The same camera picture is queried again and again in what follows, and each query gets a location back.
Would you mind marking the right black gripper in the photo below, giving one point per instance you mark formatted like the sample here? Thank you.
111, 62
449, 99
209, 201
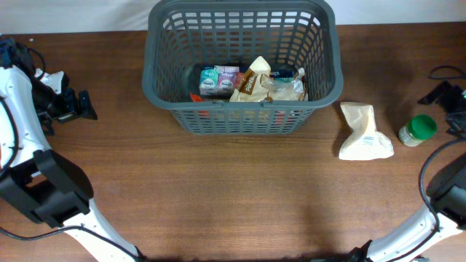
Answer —
446, 102

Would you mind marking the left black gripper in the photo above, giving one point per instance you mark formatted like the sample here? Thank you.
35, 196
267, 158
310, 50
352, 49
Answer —
69, 107

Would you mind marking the green lid glass jar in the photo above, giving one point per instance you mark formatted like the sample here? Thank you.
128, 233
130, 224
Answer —
417, 130

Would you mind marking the beige paper pouch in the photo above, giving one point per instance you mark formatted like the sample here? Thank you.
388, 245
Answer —
365, 142

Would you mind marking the tissue multipack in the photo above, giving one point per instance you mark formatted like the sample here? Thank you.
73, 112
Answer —
221, 81

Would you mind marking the grey plastic shopping basket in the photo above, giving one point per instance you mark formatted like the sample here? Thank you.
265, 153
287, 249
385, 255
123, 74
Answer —
185, 36

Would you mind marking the brown white snack bag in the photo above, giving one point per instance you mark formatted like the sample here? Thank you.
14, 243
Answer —
256, 85

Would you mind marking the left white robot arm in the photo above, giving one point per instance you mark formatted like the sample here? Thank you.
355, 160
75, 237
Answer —
37, 181

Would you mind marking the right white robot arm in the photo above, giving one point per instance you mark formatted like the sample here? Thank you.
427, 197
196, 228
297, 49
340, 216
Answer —
443, 213

